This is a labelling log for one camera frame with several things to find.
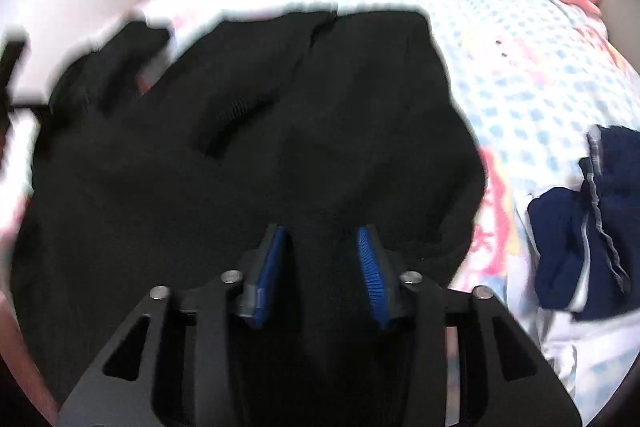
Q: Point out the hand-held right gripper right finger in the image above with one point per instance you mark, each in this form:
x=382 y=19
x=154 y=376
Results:
x=371 y=277

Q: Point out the black fleece zip jacket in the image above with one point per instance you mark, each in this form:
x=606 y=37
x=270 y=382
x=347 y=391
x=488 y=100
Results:
x=300 y=132

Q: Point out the blue checked cartoon blanket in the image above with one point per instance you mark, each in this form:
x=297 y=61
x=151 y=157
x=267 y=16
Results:
x=525 y=82

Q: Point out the stack of folded clothes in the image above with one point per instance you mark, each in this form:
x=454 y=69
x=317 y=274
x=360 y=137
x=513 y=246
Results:
x=575 y=337

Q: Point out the black buttoned thin garment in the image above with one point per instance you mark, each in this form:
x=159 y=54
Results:
x=100 y=67

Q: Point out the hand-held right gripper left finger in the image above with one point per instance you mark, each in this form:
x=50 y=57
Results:
x=267 y=277

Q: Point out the navy folded garment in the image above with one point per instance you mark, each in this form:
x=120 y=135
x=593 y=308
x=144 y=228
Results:
x=555 y=247

